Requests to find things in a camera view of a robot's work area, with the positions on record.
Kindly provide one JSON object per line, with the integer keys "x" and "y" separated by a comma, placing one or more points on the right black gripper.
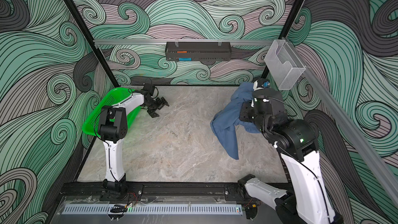
{"x": 247, "y": 114}

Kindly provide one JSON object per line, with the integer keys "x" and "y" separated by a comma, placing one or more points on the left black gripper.
{"x": 162, "y": 104}

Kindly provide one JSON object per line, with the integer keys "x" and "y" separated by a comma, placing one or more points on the blue t-shirt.
{"x": 224, "y": 122}

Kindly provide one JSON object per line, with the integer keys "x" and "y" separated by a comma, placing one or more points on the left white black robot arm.
{"x": 113, "y": 126}

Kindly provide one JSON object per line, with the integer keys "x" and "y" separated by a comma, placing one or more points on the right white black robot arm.
{"x": 296, "y": 142}

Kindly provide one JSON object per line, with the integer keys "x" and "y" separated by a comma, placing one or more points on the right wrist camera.
{"x": 261, "y": 83}

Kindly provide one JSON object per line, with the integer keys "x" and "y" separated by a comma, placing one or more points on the black wall tray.
{"x": 202, "y": 52}

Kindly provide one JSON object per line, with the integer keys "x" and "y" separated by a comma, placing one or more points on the clear acrylic wall holder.
{"x": 284, "y": 64}

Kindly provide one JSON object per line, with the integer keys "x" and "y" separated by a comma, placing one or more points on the aluminium back rail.
{"x": 140, "y": 41}

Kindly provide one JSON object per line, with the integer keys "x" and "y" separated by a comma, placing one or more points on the aluminium rail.
{"x": 379, "y": 168}
{"x": 140, "y": 41}

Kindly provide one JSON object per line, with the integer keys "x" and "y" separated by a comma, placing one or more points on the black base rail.
{"x": 150, "y": 190}

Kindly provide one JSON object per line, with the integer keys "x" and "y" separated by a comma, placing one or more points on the aluminium right rail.
{"x": 379, "y": 168}

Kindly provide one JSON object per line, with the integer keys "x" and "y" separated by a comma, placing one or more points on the white slotted cable duct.
{"x": 154, "y": 209}

